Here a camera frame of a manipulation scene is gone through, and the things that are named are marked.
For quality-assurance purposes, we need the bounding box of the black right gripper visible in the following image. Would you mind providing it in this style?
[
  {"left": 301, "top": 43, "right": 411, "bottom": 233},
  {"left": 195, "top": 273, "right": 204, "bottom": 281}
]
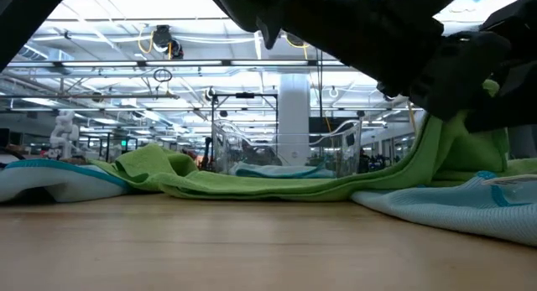
[{"left": 463, "top": 0, "right": 537, "bottom": 133}]

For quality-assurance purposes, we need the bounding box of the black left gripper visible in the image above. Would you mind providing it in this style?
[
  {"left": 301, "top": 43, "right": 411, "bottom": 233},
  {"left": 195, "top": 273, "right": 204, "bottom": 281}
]
[{"left": 203, "top": 0, "right": 511, "bottom": 121}]

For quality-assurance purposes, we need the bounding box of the green microfiber towel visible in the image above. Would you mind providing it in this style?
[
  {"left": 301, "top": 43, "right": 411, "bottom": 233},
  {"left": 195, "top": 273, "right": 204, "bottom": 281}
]
[
  {"left": 159, "top": 79, "right": 513, "bottom": 203},
  {"left": 431, "top": 156, "right": 537, "bottom": 188},
  {"left": 89, "top": 143, "right": 202, "bottom": 196}
]

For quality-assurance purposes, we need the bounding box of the light blue microfiber towel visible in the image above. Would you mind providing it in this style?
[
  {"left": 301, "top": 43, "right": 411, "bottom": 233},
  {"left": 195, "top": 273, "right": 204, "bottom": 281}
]
[
  {"left": 0, "top": 158, "right": 131, "bottom": 204},
  {"left": 351, "top": 169, "right": 537, "bottom": 247},
  {"left": 229, "top": 162, "right": 336, "bottom": 179}
]

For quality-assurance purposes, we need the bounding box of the white paper towel tag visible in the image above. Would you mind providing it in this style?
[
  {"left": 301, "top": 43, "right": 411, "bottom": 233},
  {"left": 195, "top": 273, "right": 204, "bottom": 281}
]
[{"left": 482, "top": 173, "right": 537, "bottom": 187}]

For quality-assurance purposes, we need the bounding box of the clear plastic bin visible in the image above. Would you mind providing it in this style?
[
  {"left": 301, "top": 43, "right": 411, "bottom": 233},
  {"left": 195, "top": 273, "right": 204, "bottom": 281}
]
[{"left": 211, "top": 119, "right": 362, "bottom": 179}]

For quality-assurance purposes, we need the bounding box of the white square column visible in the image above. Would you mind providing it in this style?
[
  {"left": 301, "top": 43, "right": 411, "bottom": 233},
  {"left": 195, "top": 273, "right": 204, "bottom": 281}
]
[{"left": 277, "top": 74, "right": 312, "bottom": 166}]

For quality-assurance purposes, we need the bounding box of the overhead LED light bar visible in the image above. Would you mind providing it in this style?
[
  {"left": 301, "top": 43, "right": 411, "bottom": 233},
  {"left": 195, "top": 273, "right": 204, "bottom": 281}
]
[{"left": 8, "top": 59, "right": 349, "bottom": 70}]

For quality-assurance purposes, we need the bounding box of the white robot figure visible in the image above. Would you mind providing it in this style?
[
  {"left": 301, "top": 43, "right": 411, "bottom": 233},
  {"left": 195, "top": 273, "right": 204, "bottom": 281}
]
[{"left": 49, "top": 110, "right": 81, "bottom": 158}]

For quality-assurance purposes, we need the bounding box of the black background frame stand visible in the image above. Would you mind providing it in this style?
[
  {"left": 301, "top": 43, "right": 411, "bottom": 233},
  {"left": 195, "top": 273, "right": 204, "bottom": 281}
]
[{"left": 211, "top": 91, "right": 279, "bottom": 125}]

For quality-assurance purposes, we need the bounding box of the ceiling cable reel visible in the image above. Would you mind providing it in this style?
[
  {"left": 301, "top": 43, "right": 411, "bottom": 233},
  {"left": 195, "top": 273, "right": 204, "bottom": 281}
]
[{"left": 150, "top": 24, "right": 185, "bottom": 60}]

